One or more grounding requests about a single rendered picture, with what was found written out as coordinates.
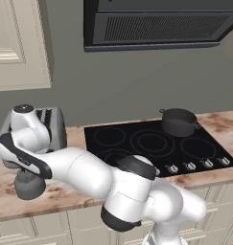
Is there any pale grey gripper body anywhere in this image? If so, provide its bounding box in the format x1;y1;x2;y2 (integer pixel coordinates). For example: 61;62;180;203
2;158;23;171

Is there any dark grey kettle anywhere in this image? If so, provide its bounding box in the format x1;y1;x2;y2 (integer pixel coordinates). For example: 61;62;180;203
13;167;47;202

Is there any silver toaster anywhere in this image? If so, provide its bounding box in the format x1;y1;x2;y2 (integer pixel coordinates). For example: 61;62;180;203
0;106;68;154

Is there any cream base cupboard front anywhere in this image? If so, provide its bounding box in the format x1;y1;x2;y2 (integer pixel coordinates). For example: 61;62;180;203
32;211;72;245
0;216;35;245
181;181;233;245
67;204;113;245

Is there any black hob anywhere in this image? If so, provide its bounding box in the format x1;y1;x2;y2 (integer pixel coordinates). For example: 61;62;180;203
83;118;231;179

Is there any dark grey pot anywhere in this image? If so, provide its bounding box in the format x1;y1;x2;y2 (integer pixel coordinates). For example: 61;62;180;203
158;107;202;139

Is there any black range hood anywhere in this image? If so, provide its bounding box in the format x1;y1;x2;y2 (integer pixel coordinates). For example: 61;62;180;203
82;0;233;54

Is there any cream wall cupboard door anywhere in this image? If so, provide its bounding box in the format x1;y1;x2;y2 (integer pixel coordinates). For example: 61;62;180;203
0;0;53;93

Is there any cream wall cupboard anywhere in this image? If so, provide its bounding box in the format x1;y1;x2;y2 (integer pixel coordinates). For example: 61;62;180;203
222;28;233;62

